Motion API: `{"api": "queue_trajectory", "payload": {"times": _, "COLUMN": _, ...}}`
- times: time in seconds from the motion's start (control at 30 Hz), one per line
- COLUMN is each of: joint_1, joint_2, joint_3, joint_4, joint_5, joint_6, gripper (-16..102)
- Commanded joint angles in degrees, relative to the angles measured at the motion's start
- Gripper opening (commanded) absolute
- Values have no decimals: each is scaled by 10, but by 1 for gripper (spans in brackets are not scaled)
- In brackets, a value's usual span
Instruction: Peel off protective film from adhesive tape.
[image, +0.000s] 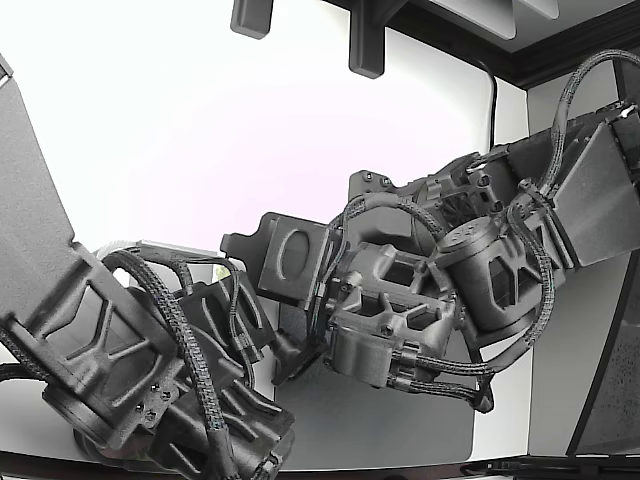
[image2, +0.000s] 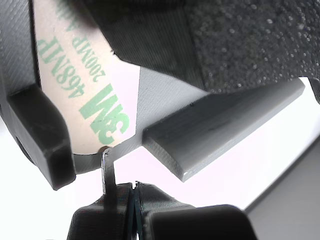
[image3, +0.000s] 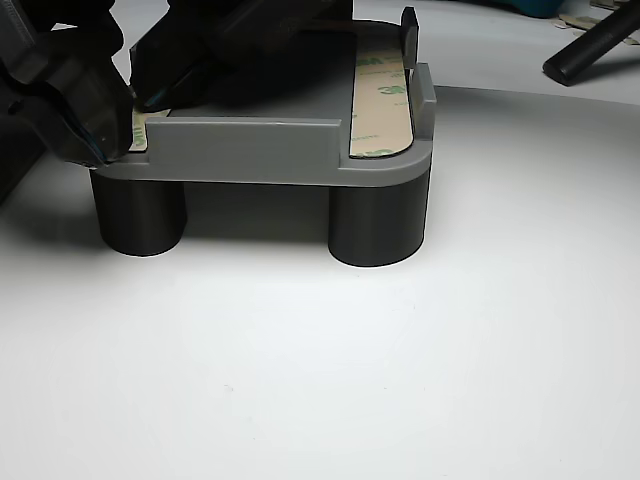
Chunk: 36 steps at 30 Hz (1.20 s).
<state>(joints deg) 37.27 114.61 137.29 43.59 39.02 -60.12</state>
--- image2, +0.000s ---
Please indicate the padded gripper finger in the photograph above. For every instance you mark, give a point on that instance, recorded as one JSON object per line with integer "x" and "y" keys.
{"x": 187, "y": 222}

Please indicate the bladed gripper finger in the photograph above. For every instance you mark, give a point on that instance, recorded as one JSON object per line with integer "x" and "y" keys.
{"x": 100, "y": 220}

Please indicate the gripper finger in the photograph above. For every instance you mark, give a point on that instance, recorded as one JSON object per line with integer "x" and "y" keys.
{"x": 225, "y": 37}

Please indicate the tape strip with 3M liner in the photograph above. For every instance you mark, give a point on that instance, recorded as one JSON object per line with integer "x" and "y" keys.
{"x": 80, "y": 82}

